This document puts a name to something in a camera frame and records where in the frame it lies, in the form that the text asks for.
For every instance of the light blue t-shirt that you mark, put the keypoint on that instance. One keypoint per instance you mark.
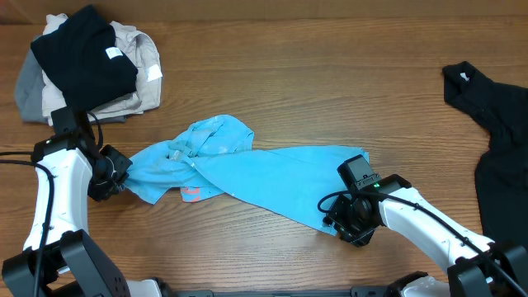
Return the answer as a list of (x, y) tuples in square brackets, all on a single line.
[(216, 156)]

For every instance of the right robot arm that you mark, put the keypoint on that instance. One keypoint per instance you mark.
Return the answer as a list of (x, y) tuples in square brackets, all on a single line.
[(475, 265)]

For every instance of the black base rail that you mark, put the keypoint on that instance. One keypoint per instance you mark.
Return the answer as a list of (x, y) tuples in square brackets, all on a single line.
[(354, 291)]

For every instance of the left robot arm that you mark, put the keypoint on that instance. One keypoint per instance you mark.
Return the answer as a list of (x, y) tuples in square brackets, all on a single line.
[(59, 258)]

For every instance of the black shirt on right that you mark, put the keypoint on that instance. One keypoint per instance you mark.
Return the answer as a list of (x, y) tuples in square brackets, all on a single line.
[(501, 173)]

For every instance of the folded black shirt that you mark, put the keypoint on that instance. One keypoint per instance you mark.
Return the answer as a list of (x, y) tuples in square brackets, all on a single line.
[(81, 59)]

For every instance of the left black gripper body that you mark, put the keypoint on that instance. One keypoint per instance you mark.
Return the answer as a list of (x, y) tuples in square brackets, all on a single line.
[(111, 172)]

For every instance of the folded grey garment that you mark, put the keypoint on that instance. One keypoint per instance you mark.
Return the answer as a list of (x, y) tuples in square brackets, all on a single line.
[(35, 96)]

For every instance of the folded beige shirt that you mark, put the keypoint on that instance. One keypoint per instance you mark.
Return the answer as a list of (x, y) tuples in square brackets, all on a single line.
[(141, 51)]

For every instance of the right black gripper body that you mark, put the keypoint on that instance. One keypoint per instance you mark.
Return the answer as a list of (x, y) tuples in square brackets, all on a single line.
[(351, 224)]

